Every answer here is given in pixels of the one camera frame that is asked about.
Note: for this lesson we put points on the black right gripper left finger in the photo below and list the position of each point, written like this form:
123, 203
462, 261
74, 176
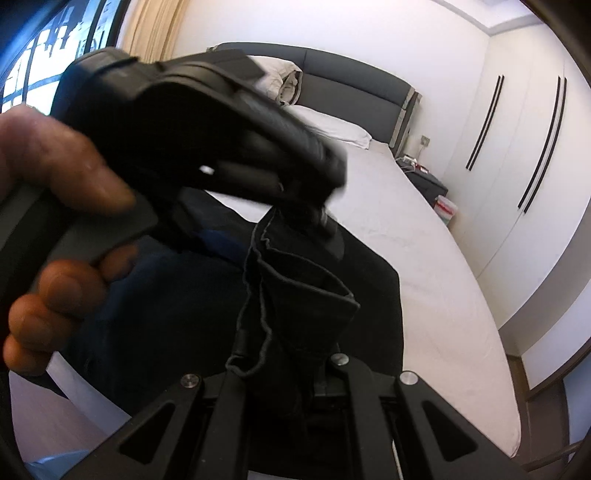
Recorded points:
191, 431

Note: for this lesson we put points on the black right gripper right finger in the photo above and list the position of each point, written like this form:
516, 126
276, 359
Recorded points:
405, 430

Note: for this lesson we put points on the black jeans pant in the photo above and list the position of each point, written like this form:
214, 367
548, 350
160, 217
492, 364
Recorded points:
292, 319

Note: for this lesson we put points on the left hand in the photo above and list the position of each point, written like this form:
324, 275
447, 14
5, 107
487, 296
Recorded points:
42, 151

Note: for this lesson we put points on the beige curtain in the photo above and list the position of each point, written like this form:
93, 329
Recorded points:
150, 28

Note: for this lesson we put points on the white bed mattress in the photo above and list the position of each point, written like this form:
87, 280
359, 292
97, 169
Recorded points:
421, 306

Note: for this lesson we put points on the white folded duvet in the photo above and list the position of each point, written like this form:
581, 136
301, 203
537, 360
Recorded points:
281, 80

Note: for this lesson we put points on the black framed window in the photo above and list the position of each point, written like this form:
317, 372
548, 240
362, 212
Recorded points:
78, 28

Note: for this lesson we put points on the white pillow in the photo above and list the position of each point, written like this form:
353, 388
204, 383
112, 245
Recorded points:
332, 127

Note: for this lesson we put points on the dark grey headboard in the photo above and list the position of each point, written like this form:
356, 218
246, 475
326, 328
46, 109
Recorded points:
348, 89

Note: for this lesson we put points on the white plastic bag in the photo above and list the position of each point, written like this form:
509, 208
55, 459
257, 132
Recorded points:
445, 209

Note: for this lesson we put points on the black bedside table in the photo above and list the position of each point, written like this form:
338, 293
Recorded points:
426, 183

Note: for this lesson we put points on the white wardrobe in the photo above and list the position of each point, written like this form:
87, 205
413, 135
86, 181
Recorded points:
520, 177

